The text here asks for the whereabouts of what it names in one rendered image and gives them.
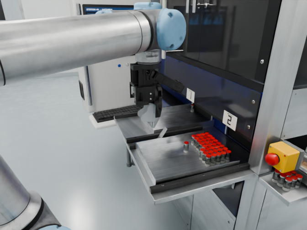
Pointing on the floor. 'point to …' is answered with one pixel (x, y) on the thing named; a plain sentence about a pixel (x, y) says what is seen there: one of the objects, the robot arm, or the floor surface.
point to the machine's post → (273, 105)
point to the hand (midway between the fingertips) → (155, 123)
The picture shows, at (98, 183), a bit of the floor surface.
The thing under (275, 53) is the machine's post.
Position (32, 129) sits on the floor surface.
